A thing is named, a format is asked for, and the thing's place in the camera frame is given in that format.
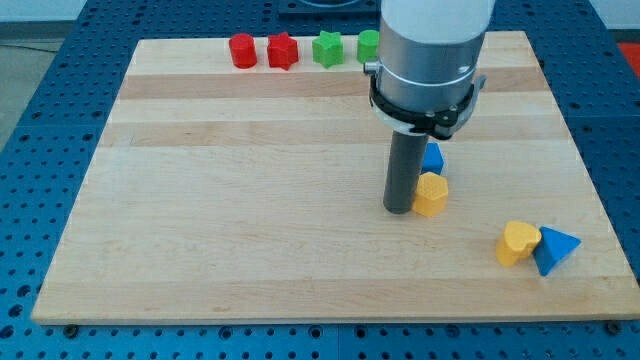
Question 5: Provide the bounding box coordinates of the wooden board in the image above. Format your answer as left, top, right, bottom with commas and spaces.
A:
32, 31, 639, 325

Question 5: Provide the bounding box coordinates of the blue triangle block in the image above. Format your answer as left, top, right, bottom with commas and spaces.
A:
533, 226, 582, 277

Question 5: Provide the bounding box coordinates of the yellow hexagon block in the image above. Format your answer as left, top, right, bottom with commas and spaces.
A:
412, 172, 449, 217

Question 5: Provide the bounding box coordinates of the blue cube block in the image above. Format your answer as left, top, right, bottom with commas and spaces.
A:
421, 142, 445, 175

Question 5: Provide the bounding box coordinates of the red star block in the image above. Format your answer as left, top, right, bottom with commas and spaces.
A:
267, 32, 299, 71

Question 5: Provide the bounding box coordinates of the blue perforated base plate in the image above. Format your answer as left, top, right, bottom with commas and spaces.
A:
1, 0, 639, 359

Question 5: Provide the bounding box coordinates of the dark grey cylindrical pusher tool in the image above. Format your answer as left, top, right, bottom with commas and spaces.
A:
383, 132, 429, 214

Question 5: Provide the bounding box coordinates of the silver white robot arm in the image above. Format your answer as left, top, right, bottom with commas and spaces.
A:
363, 0, 495, 140

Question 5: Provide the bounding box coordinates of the red cylinder block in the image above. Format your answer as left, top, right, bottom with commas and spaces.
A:
229, 33, 257, 69

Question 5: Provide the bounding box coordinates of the green cylinder block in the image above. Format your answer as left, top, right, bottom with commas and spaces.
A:
356, 29, 379, 64

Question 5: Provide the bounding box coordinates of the green star block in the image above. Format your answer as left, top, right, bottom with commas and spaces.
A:
312, 30, 344, 68

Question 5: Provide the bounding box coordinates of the yellow heart block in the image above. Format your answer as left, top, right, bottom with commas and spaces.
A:
495, 221, 542, 267

